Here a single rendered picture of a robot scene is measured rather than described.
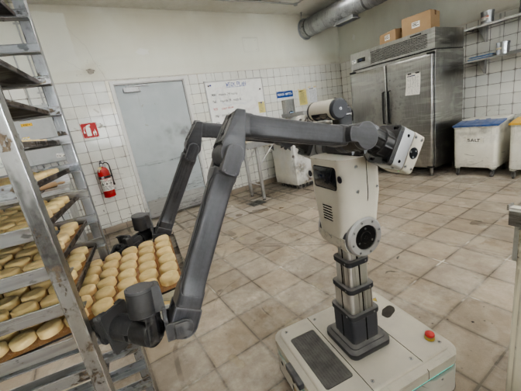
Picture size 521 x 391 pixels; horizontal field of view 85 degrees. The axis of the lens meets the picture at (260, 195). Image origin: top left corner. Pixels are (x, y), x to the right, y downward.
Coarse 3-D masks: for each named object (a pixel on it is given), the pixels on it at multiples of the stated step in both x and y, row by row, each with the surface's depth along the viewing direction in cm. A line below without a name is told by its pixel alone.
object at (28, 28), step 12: (12, 0) 81; (24, 0) 82; (24, 24) 83; (24, 36) 83; (36, 36) 85; (36, 60) 85; (36, 72) 86; (48, 72) 87; (48, 96) 88; (60, 108) 91; (60, 120) 90; (60, 132) 91; (72, 144) 93; (72, 156) 93; (84, 180) 96; (84, 204) 97; (96, 216) 100; (96, 228) 100; (108, 252) 103; (144, 360) 116; (144, 372) 117
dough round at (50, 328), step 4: (52, 320) 69; (56, 320) 68; (60, 320) 68; (44, 324) 68; (48, 324) 67; (52, 324) 67; (56, 324) 67; (60, 324) 68; (40, 328) 67; (44, 328) 66; (48, 328) 66; (52, 328) 66; (56, 328) 66; (60, 328) 67; (36, 332) 66; (40, 332) 65; (44, 332) 65; (48, 332) 65; (52, 332) 66; (56, 332) 66; (40, 336) 65; (44, 336) 65; (48, 336) 65; (52, 336) 66
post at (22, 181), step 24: (0, 96) 51; (0, 120) 50; (0, 144) 51; (24, 168) 53; (24, 192) 53; (48, 216) 58; (48, 240) 56; (48, 264) 57; (72, 288) 60; (72, 312) 61; (96, 360) 64; (96, 384) 65
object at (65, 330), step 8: (120, 264) 95; (136, 272) 86; (160, 288) 74; (168, 288) 73; (88, 312) 72; (64, 328) 68; (56, 336) 66; (32, 344) 65; (40, 344) 64; (8, 352) 64; (16, 352) 64; (24, 352) 63; (0, 360) 62
